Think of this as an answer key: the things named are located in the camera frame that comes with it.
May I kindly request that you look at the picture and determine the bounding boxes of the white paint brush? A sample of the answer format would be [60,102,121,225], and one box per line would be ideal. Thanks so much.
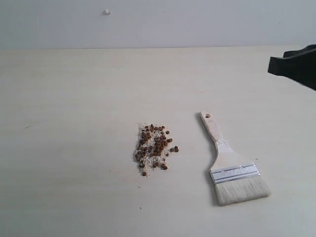
[200,111,270,206]

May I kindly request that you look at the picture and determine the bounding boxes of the brown beans and rice pile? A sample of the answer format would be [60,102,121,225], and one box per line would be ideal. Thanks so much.
[133,123,179,177]

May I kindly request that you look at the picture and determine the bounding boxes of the small white wall hook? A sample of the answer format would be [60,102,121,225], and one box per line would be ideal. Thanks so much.
[102,9,112,15]

